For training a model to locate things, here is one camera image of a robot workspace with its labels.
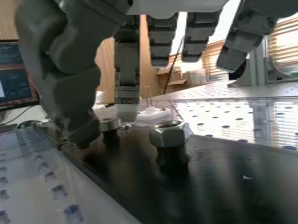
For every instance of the cardboard box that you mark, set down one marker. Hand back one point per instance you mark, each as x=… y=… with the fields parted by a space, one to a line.
x=174 y=78

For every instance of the clear box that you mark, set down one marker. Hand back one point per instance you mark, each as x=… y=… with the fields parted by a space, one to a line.
x=26 y=186

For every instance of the small white box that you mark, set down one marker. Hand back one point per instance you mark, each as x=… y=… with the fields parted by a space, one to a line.
x=153 y=115

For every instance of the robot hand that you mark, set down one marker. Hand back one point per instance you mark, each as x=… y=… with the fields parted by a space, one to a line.
x=66 y=66

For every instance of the silver bearing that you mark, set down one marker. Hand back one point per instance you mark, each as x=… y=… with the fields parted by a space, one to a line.
x=109 y=125

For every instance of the black plate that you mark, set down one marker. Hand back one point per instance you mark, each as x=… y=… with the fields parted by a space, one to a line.
x=199 y=186

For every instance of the silver hex nut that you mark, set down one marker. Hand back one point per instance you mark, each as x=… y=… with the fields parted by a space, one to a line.
x=169 y=135

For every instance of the computer screen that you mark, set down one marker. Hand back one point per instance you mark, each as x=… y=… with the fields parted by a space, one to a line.
x=14 y=80

